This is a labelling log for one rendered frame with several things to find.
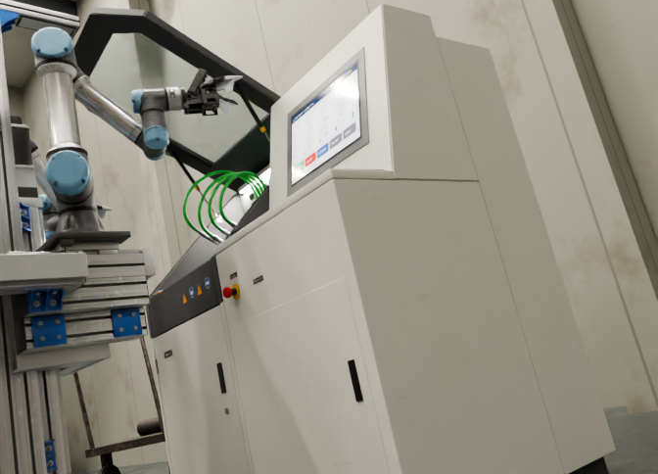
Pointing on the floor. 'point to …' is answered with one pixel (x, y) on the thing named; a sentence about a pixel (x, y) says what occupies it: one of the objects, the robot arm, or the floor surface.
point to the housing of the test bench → (529, 261)
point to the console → (384, 294)
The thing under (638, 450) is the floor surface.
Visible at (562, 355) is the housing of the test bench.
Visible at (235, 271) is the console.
